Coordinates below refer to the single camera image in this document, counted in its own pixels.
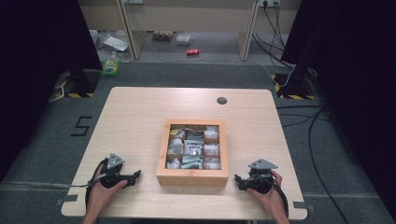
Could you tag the red drink can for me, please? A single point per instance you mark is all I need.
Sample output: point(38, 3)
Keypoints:
point(192, 52)

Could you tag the white flat board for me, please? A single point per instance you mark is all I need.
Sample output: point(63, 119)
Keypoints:
point(115, 43)

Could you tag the grey round table grommet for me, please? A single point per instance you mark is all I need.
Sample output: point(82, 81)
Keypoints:
point(221, 100)

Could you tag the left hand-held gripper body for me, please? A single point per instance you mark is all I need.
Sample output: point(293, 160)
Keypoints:
point(113, 179)

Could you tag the group of small sachets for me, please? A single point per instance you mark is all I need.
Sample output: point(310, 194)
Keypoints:
point(193, 147)

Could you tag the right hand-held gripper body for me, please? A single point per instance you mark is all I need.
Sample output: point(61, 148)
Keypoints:
point(261, 182)

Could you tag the black curtain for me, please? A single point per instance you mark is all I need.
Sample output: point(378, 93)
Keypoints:
point(37, 62)
point(358, 77)

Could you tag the wooden compartment box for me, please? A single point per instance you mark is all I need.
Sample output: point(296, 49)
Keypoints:
point(192, 181)

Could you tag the black stand with hazard tape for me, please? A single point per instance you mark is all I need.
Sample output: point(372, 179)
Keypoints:
point(82, 82)
point(295, 85)

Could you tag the person's left hand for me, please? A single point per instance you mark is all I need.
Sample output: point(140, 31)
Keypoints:
point(101, 197)

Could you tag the person's right hand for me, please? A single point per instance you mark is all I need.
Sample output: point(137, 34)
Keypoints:
point(274, 200)

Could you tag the brown egg carton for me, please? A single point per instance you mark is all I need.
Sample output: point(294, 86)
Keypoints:
point(162, 35)

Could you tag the clear plastic container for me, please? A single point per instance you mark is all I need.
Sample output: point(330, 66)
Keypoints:
point(183, 39)

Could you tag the green packet on floor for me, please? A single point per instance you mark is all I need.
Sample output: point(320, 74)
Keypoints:
point(110, 67)

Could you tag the white wall socket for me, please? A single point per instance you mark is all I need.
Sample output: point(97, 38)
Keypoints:
point(269, 2)

